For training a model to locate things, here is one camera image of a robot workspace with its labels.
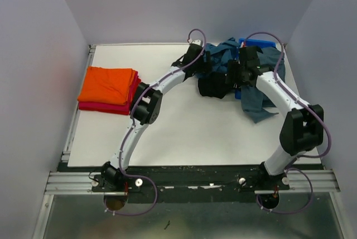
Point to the aluminium frame rail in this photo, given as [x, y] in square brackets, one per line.
[62, 181]

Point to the orange t shirt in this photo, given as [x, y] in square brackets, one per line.
[110, 86]

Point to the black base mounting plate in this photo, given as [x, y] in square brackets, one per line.
[208, 184]

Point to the teal blue t shirt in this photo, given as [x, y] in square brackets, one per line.
[216, 57]

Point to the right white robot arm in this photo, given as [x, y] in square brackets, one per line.
[302, 130]

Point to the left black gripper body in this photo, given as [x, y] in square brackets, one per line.
[199, 66]

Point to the blue plastic bin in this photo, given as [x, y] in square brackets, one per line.
[261, 44]

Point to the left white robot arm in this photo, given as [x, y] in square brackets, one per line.
[145, 108]

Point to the pink t shirt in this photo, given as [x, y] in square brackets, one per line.
[111, 108]

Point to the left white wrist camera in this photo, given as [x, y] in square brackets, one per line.
[197, 42]

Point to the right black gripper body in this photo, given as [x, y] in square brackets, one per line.
[233, 66]

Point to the grey blue t shirt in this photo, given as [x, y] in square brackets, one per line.
[253, 101]

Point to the black t shirt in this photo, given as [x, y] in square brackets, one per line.
[214, 86]

